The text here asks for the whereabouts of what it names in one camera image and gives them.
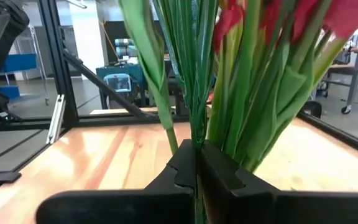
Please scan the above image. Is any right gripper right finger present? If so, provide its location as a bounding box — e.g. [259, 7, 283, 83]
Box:
[198, 139, 279, 224]

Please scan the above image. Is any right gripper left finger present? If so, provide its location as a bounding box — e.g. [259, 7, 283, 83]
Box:
[144, 139, 200, 224]

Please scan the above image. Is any teach pendant tablet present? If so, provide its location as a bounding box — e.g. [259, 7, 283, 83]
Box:
[103, 73, 132, 93]

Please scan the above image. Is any teal machine cart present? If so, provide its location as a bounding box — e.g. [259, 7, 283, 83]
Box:
[95, 63, 147, 108]

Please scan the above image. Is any grey rolling table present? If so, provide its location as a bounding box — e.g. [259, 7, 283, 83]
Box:
[320, 46, 358, 115]

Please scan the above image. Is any blue storage bin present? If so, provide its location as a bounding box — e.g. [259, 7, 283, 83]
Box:
[0, 85, 21, 100]
[3, 52, 38, 74]

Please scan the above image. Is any silver aluminium bracket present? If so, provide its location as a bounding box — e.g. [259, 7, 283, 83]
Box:
[46, 94, 65, 146]

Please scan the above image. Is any black aluminium table frame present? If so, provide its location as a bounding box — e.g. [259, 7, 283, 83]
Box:
[0, 0, 358, 160]

